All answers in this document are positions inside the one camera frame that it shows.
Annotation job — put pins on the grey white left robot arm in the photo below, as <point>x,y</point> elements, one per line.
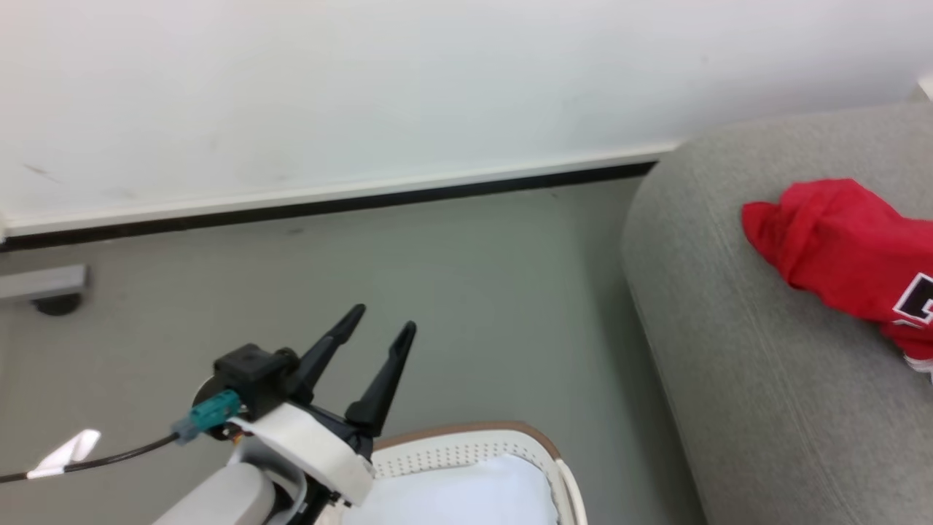
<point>219,499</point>

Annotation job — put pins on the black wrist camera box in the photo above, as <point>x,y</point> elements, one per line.
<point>251,375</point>

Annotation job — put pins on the white laundry basket brown rim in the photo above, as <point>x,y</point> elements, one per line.
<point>466,445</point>

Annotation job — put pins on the red clothing with white trim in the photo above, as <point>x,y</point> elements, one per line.
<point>838,248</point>

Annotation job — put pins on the white black baseboard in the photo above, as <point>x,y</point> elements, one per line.
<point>328,197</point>

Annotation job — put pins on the grey furniture leg bar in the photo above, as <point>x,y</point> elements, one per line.
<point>40,281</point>

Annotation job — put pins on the black caster wheel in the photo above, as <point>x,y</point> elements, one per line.
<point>57,305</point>

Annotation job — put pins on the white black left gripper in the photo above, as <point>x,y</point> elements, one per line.
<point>313,448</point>

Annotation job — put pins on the grey fabric sofa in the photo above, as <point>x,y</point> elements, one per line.
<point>765,408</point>

